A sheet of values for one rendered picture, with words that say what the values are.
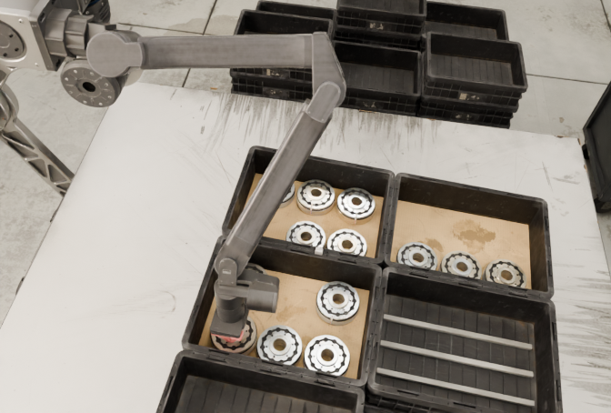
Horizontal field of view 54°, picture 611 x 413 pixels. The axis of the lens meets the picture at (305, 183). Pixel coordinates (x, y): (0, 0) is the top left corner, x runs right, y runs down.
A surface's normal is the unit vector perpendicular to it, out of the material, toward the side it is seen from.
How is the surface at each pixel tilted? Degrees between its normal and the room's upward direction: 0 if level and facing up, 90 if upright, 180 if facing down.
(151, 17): 0
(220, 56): 59
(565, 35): 0
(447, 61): 0
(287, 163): 55
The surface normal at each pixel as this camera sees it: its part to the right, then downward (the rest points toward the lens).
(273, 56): -0.07, 0.34
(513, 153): 0.05, -0.63
